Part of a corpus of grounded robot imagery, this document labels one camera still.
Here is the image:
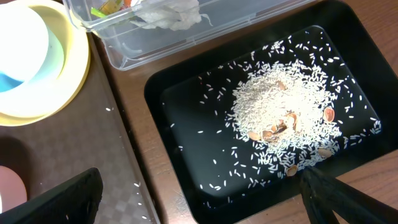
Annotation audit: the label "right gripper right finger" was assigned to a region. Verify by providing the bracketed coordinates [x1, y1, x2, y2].
[300, 167, 397, 223]

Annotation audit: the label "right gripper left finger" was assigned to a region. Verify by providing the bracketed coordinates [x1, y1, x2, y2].
[1, 167, 103, 224]

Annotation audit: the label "white bowl with food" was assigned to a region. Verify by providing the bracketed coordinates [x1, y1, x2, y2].
[1, 166, 27, 213]

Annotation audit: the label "yellow green snack wrapper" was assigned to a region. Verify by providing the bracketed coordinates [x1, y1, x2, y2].
[90, 0, 131, 18]

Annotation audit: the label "white tissue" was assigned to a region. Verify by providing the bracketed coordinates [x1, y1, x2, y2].
[129, 0, 213, 31]

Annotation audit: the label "white cup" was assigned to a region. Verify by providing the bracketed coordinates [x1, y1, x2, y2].
[1, 2, 49, 82]

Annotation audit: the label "dark brown serving tray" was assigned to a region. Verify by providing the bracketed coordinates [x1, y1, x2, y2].
[1, 40, 159, 223]

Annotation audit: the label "spilled rice and shells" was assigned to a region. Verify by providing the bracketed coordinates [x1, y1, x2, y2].
[161, 29, 382, 209]

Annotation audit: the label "black tray bin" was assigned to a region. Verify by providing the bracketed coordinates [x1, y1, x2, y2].
[144, 1, 397, 223]

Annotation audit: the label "yellow plate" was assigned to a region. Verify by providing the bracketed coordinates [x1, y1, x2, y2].
[1, 1, 90, 126]

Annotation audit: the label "light blue bowl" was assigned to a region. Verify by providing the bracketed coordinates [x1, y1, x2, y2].
[1, 24, 64, 93]

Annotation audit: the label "clear plastic container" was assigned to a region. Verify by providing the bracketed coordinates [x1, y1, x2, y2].
[63, 0, 312, 71]

